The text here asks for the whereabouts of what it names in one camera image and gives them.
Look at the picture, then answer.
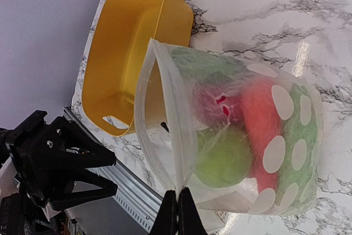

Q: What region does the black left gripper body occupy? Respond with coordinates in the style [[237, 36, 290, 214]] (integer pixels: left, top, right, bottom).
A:
[[0, 110, 67, 205]]

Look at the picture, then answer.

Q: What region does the yellow plastic basket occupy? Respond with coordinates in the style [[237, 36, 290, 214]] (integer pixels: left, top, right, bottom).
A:
[[81, 0, 194, 136]]

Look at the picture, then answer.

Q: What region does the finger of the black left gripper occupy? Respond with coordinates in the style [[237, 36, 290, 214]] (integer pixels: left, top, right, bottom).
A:
[[35, 117, 116, 170], [48, 169, 118, 211]]

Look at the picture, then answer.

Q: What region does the green toy pear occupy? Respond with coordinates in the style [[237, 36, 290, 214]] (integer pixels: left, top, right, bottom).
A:
[[194, 126, 252, 188]]

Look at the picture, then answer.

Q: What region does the red toy pomegranate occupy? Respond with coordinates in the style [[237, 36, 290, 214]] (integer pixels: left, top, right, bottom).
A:
[[191, 85, 244, 127]]

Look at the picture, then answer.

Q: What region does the aluminium front frame rail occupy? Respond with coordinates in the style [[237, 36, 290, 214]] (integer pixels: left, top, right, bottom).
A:
[[63, 107, 162, 234]]

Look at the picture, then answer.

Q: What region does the green toy bitter gourd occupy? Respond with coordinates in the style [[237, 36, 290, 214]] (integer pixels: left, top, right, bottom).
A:
[[170, 47, 249, 86]]

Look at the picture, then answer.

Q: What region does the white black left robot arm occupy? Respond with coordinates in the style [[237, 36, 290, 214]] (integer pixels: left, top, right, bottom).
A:
[[1, 161, 162, 234]]

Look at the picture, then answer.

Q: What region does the clear polka dot zip bag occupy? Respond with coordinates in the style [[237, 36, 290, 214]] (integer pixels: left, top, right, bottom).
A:
[[134, 39, 323, 233]]

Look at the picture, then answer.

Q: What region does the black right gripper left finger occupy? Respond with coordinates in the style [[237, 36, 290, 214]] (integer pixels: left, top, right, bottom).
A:
[[150, 190, 177, 235]]

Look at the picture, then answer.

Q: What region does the green toy apple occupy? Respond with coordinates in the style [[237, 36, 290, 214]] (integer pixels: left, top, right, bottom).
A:
[[276, 84, 320, 215]]

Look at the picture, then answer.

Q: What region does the red toy chili pepper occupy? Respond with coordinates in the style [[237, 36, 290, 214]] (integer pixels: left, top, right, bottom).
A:
[[241, 78, 282, 193]]

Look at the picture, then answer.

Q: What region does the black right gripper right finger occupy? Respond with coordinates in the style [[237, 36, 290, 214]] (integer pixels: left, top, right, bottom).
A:
[[178, 187, 207, 235]]

